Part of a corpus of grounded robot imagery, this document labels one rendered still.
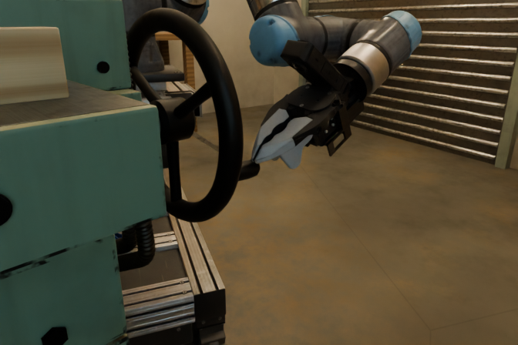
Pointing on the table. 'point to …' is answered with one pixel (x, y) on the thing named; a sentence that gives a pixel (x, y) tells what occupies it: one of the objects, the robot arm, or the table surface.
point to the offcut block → (31, 65)
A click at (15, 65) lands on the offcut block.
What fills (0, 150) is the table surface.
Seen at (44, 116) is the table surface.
